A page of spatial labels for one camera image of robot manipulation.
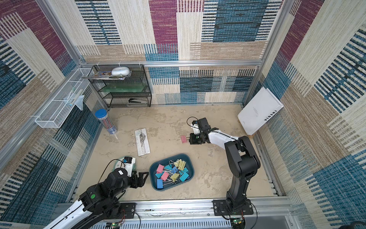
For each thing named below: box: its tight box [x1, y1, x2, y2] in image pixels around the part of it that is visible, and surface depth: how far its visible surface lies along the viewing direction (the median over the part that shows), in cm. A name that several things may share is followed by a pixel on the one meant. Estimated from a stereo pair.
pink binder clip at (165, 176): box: [161, 171, 170, 181], surface depth 84 cm
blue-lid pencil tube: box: [94, 108, 118, 136], surface depth 96 cm
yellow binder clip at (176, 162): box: [168, 158, 182, 168], surface depth 89 cm
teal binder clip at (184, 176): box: [179, 171, 190, 182], surface depth 82 cm
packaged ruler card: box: [134, 127, 151, 157], surface depth 101 cm
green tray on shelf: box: [98, 83, 146, 93], surface depth 99 cm
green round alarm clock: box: [111, 155, 133, 173], surface depth 70 cm
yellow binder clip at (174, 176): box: [170, 173, 180, 183], surface depth 83 cm
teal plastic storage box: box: [149, 153, 195, 192], surface depth 84 cm
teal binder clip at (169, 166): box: [164, 163, 175, 171], surface depth 87 cm
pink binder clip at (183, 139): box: [181, 135, 188, 144], surface depth 101 cm
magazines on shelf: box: [81, 67, 133, 81], surface depth 90 cm
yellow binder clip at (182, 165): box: [178, 160, 186, 171], surface depth 86 cm
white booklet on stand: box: [237, 86, 285, 136], surface depth 89 cm
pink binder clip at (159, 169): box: [156, 164, 165, 174], surface depth 85 cm
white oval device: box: [111, 66, 131, 77], surface depth 91 cm
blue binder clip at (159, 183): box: [156, 178, 164, 189], surface depth 82 cm
